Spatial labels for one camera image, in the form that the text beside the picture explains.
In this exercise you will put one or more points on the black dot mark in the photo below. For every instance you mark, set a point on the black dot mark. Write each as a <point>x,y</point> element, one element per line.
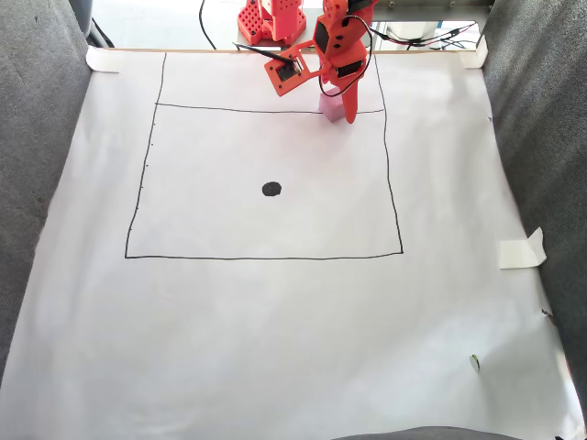
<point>271,189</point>

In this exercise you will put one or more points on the white paper sheet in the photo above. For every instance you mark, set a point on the white paper sheet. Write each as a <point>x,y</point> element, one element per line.
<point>293,298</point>

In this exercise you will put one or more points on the white tape piece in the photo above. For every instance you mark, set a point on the white tape piece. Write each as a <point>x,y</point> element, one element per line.
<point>474,52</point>
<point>518,252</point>
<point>103,59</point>

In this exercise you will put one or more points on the grey metal frame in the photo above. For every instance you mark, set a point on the grey metal frame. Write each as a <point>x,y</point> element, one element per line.
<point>413,9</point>

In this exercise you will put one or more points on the small white round sticker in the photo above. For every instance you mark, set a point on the small white round sticker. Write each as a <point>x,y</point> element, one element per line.
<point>474,363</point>

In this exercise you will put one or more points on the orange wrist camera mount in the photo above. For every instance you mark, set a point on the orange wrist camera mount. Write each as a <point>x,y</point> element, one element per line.
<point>284,75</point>

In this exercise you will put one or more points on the pink cube block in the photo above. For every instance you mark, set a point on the pink cube block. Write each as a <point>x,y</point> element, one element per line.
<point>331,107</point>

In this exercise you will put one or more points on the grey fabric cushion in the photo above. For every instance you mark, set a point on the grey fabric cushion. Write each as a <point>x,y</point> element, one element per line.
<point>546,137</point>
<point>32,160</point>

